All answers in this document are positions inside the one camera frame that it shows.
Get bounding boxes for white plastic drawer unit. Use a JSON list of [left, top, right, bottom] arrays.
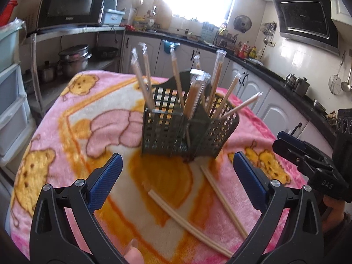
[[1, 18, 36, 167]]

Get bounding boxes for metal shelf rack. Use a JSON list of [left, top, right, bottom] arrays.
[[24, 26, 125, 117]]

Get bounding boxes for chopsticks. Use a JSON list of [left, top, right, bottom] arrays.
[[199, 165, 248, 240], [131, 48, 154, 110], [220, 92, 262, 120], [148, 189, 233, 259], [184, 69, 211, 120], [170, 44, 184, 109], [206, 49, 227, 113]]

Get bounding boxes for steel kettle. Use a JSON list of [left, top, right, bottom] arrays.
[[285, 73, 297, 90]]

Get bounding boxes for red plastic basin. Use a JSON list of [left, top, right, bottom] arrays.
[[0, 0, 18, 27]]

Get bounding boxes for dark green utensil basket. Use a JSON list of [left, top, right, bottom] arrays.
[[141, 69, 240, 160]]

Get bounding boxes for black microwave oven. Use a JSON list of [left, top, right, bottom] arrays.
[[36, 0, 104, 30]]

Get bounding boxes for right hand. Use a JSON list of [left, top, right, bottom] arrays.
[[322, 196, 345, 232]]

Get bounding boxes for grey plastic tray box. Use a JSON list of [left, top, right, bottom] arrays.
[[101, 8, 125, 26]]

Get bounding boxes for cutting board by window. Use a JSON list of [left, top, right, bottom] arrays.
[[153, 0, 172, 30]]

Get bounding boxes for pink bear blanket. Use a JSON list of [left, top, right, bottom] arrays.
[[10, 71, 305, 263]]

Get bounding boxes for left hand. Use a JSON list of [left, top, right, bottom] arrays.
[[123, 239, 144, 264]]

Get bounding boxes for wall fan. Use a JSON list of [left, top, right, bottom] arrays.
[[233, 15, 252, 33]]

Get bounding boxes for black range hood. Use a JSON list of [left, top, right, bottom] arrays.
[[272, 0, 339, 55]]

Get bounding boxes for blue hanging bin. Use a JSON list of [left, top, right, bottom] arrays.
[[163, 40, 180, 54]]

